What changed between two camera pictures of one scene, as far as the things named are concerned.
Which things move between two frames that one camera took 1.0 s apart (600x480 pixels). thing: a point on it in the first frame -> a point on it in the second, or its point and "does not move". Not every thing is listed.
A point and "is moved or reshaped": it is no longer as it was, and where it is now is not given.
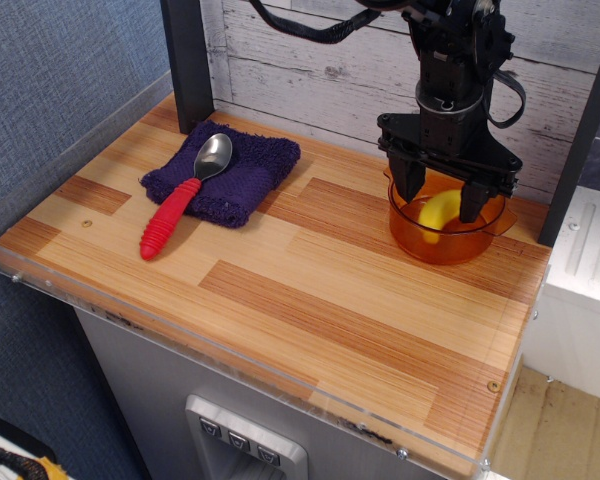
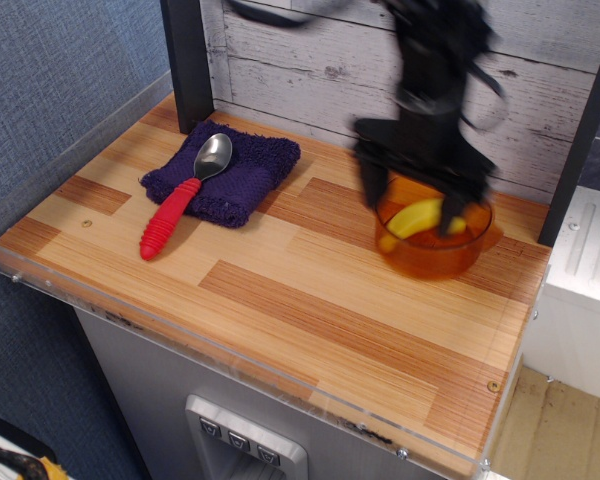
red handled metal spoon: [212, 156] does not move
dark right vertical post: [570, 176] does not move
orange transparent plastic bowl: [453, 242] is moved or reshaped
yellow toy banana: [436, 210] is moved or reshaped
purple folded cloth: [230, 196] does not move
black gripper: [453, 133] -> [427, 136]
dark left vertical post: [184, 29] does not move
